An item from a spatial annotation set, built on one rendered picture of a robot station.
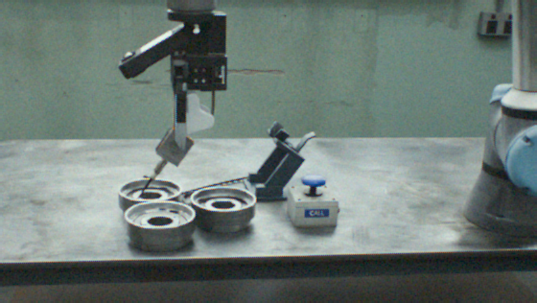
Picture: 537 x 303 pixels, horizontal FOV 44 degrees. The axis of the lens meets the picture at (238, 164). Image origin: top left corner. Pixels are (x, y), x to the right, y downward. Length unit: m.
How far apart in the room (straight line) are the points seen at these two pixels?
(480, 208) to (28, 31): 1.93
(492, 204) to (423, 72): 1.75
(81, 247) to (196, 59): 0.32
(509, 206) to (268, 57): 1.68
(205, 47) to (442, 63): 1.95
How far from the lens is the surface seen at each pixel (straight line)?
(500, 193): 1.16
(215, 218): 1.04
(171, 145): 1.06
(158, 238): 0.98
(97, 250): 1.01
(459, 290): 1.51
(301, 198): 1.09
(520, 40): 0.99
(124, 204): 1.10
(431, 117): 2.92
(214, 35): 1.02
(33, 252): 1.02
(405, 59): 2.83
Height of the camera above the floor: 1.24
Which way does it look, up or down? 19 degrees down
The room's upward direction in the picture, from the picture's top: 2 degrees clockwise
